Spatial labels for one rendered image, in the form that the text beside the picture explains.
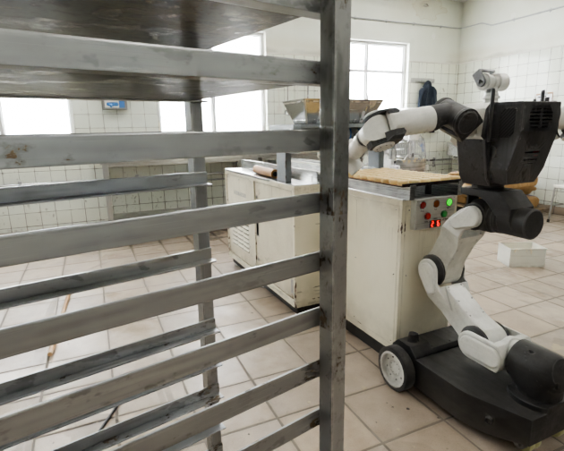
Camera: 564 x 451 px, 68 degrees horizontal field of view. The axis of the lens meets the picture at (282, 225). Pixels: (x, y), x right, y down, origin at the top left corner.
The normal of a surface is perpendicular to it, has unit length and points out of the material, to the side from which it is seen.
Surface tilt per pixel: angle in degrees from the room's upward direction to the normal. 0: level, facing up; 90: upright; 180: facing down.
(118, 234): 90
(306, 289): 90
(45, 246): 90
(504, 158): 90
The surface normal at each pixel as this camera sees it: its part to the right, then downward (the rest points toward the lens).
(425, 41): 0.41, 0.20
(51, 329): 0.60, 0.17
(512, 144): -0.90, 0.11
